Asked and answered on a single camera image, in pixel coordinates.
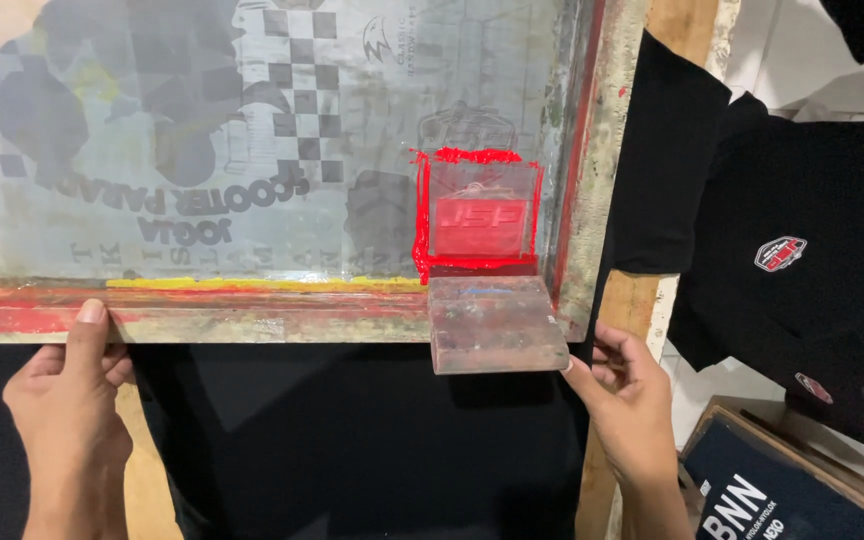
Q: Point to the person's right hand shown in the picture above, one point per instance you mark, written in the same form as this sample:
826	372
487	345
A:
634	412

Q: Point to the person's left hand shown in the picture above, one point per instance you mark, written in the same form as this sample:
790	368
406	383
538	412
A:
64	420

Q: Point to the wooden screen printing frame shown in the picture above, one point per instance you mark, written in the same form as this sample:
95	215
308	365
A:
199	150

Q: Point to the wooden plank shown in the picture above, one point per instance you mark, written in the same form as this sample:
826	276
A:
627	315

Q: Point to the dark blue framed screen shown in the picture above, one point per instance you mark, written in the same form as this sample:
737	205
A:
777	487

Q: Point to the wooden squeegee block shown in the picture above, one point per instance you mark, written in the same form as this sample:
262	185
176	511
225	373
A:
496	322

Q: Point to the black t-shirt with chest logo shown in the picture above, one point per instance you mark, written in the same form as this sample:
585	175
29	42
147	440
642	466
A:
799	300

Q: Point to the yellow ink strip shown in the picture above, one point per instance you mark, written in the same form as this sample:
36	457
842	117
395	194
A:
267	284

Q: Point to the red printing ink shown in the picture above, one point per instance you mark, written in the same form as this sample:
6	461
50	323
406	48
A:
477	225

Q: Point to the plain black t-shirt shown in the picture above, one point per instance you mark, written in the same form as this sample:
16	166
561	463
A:
357	450

